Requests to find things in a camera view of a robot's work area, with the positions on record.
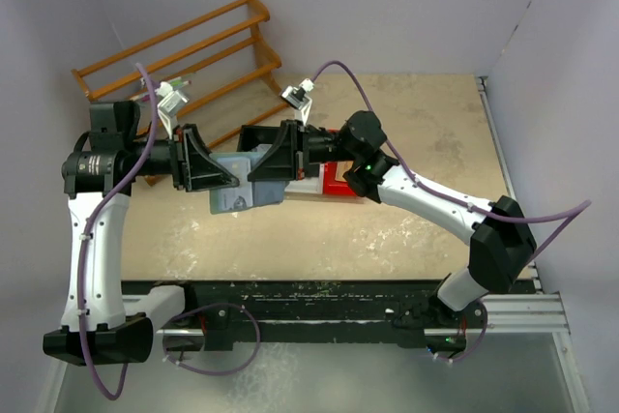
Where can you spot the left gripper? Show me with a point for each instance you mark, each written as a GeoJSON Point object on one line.
{"type": "Point", "coordinates": [179, 158]}

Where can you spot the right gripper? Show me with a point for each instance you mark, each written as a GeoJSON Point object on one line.
{"type": "Point", "coordinates": [298, 151]}

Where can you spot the green card holder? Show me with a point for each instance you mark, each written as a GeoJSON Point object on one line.
{"type": "Point", "coordinates": [240, 165]}

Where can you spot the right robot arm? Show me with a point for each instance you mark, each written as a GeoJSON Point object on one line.
{"type": "Point", "coordinates": [500, 242]}

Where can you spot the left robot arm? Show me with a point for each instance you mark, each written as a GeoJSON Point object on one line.
{"type": "Point", "coordinates": [97, 325]}

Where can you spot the white crest card in holder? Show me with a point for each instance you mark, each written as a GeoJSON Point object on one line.
{"type": "Point", "coordinates": [231, 200]}

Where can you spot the white plastic bin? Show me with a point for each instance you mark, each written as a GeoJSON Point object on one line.
{"type": "Point", "coordinates": [311, 185]}

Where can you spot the black plastic bin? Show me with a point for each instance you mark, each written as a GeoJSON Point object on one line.
{"type": "Point", "coordinates": [261, 139]}

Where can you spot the red plastic bin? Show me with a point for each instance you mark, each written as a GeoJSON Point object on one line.
{"type": "Point", "coordinates": [332, 179]}

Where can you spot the pens on rack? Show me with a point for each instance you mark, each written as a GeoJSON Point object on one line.
{"type": "Point", "coordinates": [175, 83]}

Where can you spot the wooden rack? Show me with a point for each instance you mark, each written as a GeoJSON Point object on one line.
{"type": "Point", "coordinates": [203, 54]}

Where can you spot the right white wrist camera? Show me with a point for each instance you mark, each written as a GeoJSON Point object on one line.
{"type": "Point", "coordinates": [298, 97]}

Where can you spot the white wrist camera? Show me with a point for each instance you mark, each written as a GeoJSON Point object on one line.
{"type": "Point", "coordinates": [298, 97]}
{"type": "Point", "coordinates": [169, 105]}

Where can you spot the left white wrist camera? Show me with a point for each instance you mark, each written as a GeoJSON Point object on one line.
{"type": "Point", "coordinates": [169, 105]}

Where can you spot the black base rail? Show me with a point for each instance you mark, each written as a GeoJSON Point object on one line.
{"type": "Point", "coordinates": [219, 313]}

